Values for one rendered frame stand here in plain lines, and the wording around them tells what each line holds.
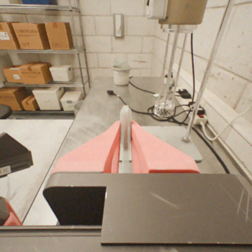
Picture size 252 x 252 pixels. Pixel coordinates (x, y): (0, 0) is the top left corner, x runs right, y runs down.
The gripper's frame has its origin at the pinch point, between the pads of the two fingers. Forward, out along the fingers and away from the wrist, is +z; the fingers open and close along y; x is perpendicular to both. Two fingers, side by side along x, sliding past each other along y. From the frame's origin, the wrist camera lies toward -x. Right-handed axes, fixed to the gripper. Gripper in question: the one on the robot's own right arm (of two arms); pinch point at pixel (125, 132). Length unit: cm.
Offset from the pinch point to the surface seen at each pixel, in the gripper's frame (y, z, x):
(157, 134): -14, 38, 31
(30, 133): 41, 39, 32
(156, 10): -6.5, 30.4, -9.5
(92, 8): 44, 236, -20
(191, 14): -14.0, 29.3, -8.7
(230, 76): -43, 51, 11
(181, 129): -25, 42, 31
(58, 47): 85, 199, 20
